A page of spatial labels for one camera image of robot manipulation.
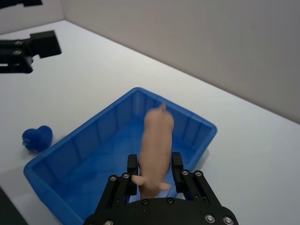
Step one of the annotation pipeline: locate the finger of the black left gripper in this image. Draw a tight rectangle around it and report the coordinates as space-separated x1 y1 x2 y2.
0 30 63 75
0 0 43 10

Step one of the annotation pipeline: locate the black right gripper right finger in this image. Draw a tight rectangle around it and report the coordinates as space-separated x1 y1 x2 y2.
171 151 223 207

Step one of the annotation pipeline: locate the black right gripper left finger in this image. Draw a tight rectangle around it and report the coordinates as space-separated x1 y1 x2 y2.
93 154 140 212

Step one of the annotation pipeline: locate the pink toy pig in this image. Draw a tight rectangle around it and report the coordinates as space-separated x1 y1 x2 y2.
131 103 175 200

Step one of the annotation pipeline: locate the blue plastic bin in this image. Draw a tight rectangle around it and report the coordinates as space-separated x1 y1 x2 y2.
23 87 218 224

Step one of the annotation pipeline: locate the blue toy duck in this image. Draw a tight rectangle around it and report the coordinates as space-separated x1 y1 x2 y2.
22 125 53 154

